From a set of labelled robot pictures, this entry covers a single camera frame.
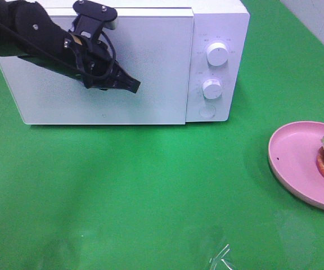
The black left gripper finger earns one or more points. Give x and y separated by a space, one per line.
119 79

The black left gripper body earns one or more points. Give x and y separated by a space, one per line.
89 63

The white microwave door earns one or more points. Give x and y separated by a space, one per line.
153 45

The white timer knob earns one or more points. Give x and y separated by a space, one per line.
212 89

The round door release button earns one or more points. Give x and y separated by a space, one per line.
207 111

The pink round plate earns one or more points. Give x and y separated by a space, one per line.
292 154

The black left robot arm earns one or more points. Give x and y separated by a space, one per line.
28 32

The white microwave oven body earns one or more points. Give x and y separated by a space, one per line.
213 21

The upper white power knob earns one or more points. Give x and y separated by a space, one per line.
217 54

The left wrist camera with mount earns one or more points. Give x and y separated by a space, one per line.
92 18

